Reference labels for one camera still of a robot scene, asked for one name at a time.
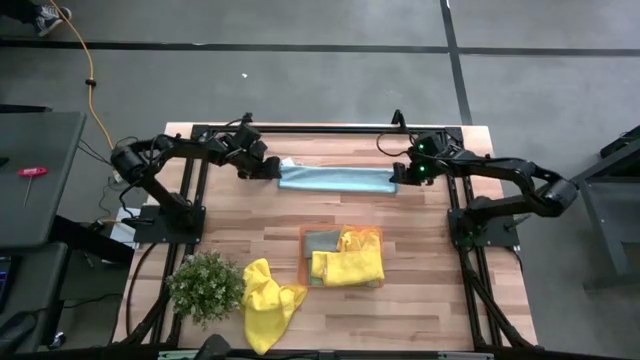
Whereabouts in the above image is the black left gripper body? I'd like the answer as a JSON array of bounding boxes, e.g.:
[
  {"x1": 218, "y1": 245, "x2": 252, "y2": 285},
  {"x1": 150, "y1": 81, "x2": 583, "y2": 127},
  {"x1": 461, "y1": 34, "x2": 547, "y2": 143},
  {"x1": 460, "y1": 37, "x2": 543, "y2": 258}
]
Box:
[{"x1": 217, "y1": 122, "x2": 274, "y2": 180}]

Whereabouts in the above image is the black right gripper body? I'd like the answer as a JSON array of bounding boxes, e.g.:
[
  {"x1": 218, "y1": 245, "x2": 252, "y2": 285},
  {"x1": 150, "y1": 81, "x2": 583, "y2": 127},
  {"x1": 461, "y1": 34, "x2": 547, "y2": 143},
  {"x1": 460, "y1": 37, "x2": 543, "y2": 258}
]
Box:
[{"x1": 405, "y1": 131, "x2": 454, "y2": 187}]

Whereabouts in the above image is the blue microfiber towel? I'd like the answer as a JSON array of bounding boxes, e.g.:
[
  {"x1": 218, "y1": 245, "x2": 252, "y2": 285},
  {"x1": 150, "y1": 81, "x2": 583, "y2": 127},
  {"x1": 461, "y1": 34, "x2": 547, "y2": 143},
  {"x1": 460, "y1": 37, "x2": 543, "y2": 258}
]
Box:
[{"x1": 277, "y1": 157, "x2": 400, "y2": 196}]

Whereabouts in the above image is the yellow microfiber towel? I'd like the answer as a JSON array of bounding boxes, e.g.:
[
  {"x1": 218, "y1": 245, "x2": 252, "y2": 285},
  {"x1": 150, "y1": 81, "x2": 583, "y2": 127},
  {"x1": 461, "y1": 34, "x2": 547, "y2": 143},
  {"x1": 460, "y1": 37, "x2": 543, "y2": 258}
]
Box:
[
  {"x1": 241, "y1": 257, "x2": 309, "y2": 357},
  {"x1": 309, "y1": 248, "x2": 386, "y2": 288},
  {"x1": 336, "y1": 225, "x2": 384, "y2": 255}
]

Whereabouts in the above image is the grey microfiber towel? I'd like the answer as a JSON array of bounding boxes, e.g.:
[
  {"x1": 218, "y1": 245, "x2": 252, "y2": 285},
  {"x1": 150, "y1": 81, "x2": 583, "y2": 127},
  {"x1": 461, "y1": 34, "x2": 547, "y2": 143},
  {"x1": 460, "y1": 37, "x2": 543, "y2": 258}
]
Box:
[{"x1": 303, "y1": 228, "x2": 344, "y2": 260}]

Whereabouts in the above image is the orange translucent plastic bin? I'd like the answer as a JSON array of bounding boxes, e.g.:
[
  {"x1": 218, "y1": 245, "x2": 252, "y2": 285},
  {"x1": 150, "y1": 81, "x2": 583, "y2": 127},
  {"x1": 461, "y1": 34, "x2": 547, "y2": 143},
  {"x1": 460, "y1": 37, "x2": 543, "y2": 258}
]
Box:
[{"x1": 297, "y1": 224, "x2": 386, "y2": 290}]

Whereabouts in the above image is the green microfiber towel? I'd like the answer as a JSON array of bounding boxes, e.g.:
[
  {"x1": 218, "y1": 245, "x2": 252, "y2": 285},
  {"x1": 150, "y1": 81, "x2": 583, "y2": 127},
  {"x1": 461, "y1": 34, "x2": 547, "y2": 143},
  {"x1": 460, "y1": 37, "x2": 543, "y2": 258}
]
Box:
[{"x1": 307, "y1": 272, "x2": 382, "y2": 290}]

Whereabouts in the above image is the small green potted plant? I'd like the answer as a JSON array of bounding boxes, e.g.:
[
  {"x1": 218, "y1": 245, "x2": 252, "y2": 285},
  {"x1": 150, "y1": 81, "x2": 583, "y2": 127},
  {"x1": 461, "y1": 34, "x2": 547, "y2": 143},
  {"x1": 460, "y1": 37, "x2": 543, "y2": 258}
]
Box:
[{"x1": 164, "y1": 249, "x2": 247, "y2": 330}]

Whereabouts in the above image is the white paper sheet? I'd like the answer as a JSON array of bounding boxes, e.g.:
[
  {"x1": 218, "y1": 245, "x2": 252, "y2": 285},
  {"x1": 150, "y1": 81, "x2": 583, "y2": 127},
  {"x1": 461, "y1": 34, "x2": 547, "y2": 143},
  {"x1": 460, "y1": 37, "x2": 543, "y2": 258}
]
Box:
[{"x1": 108, "y1": 206, "x2": 145, "y2": 250}]

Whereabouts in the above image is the dark rounded object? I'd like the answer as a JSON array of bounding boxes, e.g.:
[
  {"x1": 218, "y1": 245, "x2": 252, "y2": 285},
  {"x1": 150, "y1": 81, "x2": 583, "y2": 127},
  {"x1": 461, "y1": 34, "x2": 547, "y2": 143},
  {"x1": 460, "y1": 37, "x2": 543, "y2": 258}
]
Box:
[{"x1": 192, "y1": 333, "x2": 234, "y2": 360}]

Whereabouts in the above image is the dark grey side table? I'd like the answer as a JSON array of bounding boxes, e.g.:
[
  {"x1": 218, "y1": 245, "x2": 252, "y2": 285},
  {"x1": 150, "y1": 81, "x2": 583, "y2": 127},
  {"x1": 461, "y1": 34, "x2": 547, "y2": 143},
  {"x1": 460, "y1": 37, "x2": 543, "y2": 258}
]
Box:
[{"x1": 0, "y1": 103, "x2": 88, "y2": 252}]

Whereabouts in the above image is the person's shoe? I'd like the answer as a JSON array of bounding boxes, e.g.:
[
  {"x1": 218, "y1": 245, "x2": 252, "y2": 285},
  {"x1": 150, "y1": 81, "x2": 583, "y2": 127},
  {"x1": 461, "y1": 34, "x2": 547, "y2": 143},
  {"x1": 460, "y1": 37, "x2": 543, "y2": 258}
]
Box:
[{"x1": 33, "y1": 3, "x2": 73, "y2": 37}]

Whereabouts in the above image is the person's leg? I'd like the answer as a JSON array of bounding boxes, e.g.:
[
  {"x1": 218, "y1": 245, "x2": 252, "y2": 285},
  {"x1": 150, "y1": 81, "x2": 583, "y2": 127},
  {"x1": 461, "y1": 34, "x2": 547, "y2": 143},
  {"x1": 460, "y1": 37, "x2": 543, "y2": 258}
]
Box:
[{"x1": 0, "y1": 0, "x2": 46, "y2": 22}]

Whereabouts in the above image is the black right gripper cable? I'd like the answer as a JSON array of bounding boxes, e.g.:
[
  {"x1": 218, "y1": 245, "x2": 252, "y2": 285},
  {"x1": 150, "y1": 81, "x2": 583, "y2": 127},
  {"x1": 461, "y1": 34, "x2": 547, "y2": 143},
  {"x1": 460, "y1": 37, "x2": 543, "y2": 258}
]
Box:
[{"x1": 375, "y1": 130, "x2": 416, "y2": 159}]

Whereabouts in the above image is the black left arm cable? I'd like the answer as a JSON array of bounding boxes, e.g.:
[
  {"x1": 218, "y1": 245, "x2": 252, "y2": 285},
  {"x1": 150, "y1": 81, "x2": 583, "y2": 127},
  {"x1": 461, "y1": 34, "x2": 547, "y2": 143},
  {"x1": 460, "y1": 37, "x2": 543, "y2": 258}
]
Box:
[{"x1": 222, "y1": 113, "x2": 251, "y2": 129}]

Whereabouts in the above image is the black table rail frame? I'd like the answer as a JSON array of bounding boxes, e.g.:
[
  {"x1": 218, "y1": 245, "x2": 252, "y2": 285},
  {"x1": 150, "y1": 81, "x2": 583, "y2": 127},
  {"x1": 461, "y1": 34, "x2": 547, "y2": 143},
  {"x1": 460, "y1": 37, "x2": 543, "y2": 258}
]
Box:
[{"x1": 112, "y1": 112, "x2": 540, "y2": 352}]

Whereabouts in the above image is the black power cable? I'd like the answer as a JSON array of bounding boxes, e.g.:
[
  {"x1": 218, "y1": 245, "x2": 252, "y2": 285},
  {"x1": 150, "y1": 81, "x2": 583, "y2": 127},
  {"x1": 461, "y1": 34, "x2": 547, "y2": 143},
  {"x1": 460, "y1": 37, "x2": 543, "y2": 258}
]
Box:
[{"x1": 77, "y1": 135, "x2": 144, "y2": 224}]

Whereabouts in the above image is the orange floor cable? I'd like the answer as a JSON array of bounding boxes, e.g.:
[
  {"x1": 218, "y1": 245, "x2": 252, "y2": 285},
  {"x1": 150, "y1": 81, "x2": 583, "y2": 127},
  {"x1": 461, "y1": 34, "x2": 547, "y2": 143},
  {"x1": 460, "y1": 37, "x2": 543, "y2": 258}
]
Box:
[{"x1": 48, "y1": 0, "x2": 122, "y2": 175}]

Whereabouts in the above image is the grey metal table frame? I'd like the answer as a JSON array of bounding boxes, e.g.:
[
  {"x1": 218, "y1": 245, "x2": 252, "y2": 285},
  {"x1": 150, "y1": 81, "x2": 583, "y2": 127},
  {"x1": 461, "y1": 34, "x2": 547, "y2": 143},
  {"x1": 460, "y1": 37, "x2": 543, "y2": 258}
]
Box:
[{"x1": 569, "y1": 124, "x2": 640, "y2": 291}]

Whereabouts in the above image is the red-handled tool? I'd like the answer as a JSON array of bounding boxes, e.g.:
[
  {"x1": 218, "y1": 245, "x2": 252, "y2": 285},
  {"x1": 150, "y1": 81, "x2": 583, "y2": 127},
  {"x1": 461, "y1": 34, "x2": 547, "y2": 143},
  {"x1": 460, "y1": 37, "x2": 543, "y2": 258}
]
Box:
[{"x1": 17, "y1": 166, "x2": 50, "y2": 207}]

